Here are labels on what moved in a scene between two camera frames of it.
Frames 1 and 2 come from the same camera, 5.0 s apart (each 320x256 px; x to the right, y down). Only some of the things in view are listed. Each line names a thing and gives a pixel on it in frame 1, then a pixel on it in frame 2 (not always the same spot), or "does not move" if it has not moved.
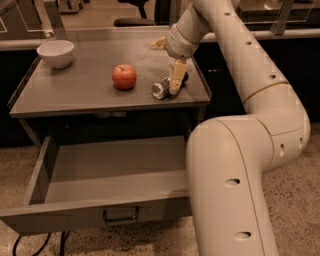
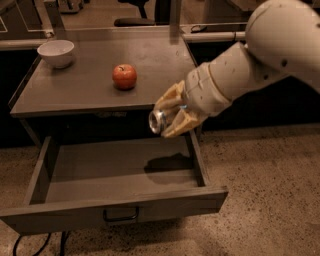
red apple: (124, 77) does not move
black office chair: (143, 21) does not move
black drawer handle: (104, 215) does not move
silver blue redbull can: (161, 89) -> (157, 121)
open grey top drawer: (95, 182) does not move
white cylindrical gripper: (177, 47) -> (199, 89)
